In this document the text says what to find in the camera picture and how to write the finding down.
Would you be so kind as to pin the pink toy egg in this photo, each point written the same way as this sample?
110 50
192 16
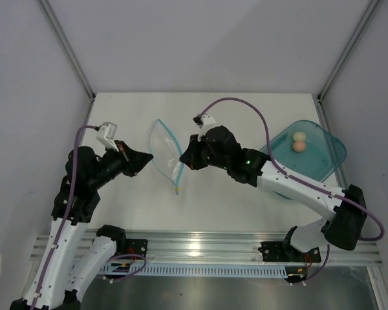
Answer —
299 146

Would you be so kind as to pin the left aluminium frame post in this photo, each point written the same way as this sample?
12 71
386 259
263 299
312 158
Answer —
63 41

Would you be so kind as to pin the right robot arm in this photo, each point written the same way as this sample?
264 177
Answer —
342 217

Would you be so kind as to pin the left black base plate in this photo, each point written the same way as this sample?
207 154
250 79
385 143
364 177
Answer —
136 246

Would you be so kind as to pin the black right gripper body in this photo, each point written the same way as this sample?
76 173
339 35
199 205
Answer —
219 162

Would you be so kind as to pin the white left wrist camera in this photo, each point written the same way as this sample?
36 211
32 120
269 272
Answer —
105 135

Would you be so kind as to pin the clear zip top bag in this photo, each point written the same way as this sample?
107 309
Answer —
166 151

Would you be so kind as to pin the white slotted cable duct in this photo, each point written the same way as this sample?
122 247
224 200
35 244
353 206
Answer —
214 270

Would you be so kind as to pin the teal plastic tray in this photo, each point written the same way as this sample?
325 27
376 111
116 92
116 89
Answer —
324 152

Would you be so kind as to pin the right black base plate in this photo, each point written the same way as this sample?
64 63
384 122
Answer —
275 252

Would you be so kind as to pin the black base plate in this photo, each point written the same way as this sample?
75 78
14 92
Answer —
275 252
136 246

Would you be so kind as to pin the cream toy egg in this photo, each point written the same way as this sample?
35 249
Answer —
299 136

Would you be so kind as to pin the right aluminium frame post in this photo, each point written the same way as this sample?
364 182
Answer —
350 46

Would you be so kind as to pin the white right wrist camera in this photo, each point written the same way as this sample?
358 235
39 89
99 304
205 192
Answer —
205 122

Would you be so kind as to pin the aluminium frame post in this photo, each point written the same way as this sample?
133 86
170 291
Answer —
350 46
63 41

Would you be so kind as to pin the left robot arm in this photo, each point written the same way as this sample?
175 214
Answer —
60 283

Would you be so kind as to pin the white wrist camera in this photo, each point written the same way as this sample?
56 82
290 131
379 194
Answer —
105 135
205 122

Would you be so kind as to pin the aluminium mounting rail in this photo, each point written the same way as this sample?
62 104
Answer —
235 248

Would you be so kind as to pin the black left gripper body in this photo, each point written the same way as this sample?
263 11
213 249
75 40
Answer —
112 165

